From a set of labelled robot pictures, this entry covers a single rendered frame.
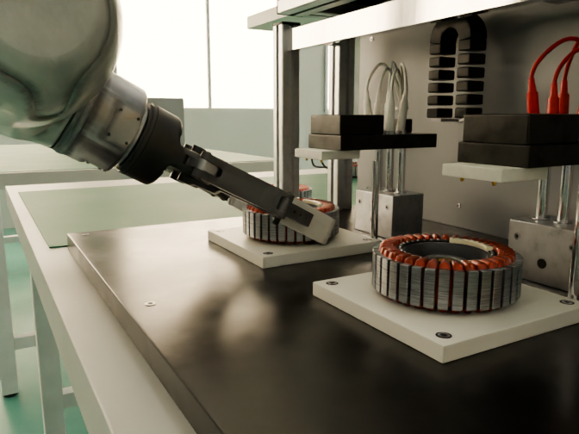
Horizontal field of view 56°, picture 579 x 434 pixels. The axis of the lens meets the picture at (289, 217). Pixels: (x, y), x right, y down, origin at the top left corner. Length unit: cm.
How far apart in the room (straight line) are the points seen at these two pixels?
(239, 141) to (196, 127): 46
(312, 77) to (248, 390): 567
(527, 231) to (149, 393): 36
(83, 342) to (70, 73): 22
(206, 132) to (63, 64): 508
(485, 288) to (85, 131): 35
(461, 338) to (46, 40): 29
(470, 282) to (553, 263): 15
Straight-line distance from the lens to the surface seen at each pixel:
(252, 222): 60
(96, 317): 51
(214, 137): 541
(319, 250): 57
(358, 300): 42
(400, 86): 72
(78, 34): 31
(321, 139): 65
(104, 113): 50
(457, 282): 39
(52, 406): 162
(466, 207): 76
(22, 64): 31
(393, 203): 67
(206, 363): 35
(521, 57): 71
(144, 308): 45
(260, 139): 562
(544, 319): 42
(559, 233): 52
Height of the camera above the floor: 92
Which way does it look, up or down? 10 degrees down
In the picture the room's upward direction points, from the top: straight up
